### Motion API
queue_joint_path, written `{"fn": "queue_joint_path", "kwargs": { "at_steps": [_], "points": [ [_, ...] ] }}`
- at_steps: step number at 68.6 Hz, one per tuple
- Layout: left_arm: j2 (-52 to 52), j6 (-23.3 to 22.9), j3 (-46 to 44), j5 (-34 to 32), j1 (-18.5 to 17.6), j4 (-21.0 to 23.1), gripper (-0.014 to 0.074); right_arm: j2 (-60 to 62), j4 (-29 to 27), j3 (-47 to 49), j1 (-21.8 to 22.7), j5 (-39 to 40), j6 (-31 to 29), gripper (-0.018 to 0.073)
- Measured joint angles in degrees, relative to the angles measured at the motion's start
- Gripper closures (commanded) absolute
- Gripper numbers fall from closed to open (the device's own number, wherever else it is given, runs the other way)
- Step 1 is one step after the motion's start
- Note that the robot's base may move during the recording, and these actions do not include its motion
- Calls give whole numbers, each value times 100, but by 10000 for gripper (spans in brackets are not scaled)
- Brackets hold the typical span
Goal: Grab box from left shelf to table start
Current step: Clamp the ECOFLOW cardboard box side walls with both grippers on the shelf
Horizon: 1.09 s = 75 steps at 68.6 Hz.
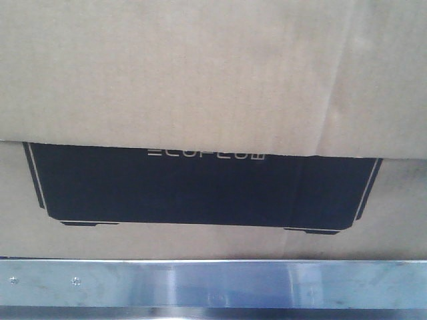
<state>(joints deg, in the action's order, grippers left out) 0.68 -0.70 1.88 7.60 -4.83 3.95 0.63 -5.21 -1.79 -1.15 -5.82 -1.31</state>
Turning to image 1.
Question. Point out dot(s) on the brown cardboard box black print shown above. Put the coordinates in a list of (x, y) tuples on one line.
[(341, 78)]

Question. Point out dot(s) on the metal shelf rail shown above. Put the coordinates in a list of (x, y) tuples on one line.
[(212, 289)]

